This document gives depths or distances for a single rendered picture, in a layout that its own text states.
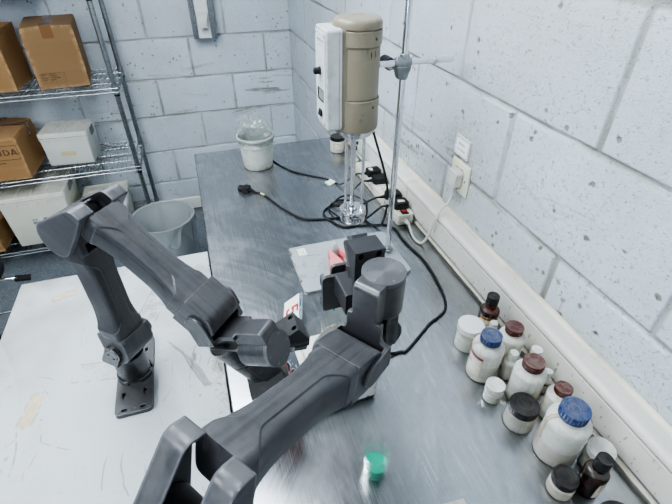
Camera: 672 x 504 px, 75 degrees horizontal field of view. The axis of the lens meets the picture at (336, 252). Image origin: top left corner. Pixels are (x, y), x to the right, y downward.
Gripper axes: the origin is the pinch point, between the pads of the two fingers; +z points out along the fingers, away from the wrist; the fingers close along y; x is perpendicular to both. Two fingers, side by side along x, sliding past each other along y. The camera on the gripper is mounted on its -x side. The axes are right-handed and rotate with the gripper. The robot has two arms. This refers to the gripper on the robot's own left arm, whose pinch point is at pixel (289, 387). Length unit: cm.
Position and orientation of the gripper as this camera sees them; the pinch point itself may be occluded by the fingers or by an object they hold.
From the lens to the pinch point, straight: 87.4
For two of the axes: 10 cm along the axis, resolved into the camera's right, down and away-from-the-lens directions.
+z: 4.6, 5.9, 6.6
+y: -3.2, -5.8, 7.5
